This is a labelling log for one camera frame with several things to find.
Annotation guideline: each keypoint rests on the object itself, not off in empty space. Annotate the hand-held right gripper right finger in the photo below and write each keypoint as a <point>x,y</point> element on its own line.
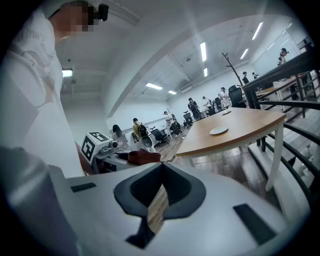
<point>212,225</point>

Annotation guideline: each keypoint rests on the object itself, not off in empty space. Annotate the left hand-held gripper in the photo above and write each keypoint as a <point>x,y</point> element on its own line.
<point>88,150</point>

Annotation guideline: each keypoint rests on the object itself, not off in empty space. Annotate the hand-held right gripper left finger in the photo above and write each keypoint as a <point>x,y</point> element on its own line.
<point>100,212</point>

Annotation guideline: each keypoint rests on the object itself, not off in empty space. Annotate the brown cloth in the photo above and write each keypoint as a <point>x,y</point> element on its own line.
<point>143,157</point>

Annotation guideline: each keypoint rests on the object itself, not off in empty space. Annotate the white plate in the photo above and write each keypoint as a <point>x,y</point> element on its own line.
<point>226,112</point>
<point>218,130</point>

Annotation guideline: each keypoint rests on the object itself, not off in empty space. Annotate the person's left forearm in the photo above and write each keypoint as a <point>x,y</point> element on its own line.
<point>81,160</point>

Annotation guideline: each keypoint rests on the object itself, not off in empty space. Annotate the black backpack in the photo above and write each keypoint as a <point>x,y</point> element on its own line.
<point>142,130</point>

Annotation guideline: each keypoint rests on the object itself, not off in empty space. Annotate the black office chair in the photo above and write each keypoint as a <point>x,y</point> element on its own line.
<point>188,120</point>
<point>160,136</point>
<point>236,96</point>
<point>217,102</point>

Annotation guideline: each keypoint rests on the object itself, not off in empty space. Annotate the white table leg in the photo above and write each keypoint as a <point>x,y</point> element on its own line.
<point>275,155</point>
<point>188,161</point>

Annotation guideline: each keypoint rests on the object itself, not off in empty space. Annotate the long ceiling light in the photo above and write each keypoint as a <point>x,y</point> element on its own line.
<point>205,72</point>
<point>153,86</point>
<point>172,92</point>
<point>67,73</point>
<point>257,30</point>
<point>244,53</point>
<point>203,51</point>

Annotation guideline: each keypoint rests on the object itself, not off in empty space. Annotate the person's white t-shirt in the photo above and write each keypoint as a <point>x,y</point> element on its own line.
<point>30,100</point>

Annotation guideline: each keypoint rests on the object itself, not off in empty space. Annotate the dark branch-shaped coat rack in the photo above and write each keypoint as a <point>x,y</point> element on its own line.
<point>231,67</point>

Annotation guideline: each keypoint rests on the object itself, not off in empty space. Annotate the person's head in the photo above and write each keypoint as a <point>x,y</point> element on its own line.
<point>72,17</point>

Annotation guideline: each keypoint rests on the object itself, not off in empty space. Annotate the wooden desk with white legs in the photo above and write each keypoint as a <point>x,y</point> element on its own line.
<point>275,87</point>

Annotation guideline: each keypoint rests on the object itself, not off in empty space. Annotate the black head-mounted camera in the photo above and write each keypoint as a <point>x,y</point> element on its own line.
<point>103,12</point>

